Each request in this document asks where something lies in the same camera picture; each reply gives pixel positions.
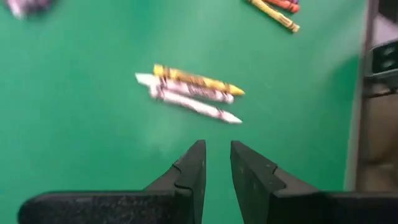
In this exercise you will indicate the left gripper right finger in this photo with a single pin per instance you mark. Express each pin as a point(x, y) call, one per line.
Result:
point(295, 208)

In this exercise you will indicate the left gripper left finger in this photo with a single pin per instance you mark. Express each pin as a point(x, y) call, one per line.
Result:
point(109, 208)

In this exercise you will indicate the yellow crayon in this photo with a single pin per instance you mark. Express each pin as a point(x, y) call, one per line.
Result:
point(199, 80)
point(276, 15)

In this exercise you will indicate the purple crayon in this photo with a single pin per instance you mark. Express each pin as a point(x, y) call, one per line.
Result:
point(34, 4)
point(294, 1)

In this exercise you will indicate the white crayon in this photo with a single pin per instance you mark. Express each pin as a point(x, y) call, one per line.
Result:
point(192, 90)
point(14, 7)
point(199, 107)

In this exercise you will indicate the light wooden table board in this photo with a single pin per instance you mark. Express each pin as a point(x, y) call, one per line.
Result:
point(379, 140)

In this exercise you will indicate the orange crayon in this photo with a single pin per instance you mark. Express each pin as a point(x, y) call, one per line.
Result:
point(284, 4)

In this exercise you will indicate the small black camera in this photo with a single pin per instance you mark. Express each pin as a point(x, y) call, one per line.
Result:
point(384, 59)

